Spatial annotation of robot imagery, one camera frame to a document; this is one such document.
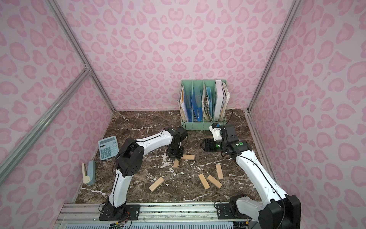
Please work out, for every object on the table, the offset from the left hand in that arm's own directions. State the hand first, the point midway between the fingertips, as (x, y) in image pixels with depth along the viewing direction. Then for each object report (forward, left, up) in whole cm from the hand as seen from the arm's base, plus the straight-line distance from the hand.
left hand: (180, 158), depth 92 cm
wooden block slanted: (-14, -20, 0) cm, 25 cm away
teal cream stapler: (-9, +55, +1) cm, 56 cm away
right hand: (0, -15, +17) cm, 22 cm away
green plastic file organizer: (+29, -15, +21) cm, 39 cm away
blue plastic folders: (+45, -10, +1) cm, 46 cm away
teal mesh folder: (+39, -19, +23) cm, 49 cm away
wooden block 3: (-17, +15, 0) cm, 23 cm away
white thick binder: (+31, -26, +23) cm, 46 cm away
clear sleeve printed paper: (+25, -2, +22) cm, 33 cm away
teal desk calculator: (+7, +49, +1) cm, 49 cm away
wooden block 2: (-3, +2, -1) cm, 4 cm away
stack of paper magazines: (+35, -31, +24) cm, 53 cm away
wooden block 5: (-14, -14, -1) cm, 20 cm away
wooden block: (+1, -5, -1) cm, 5 cm away
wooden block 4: (-9, -24, 0) cm, 26 cm away
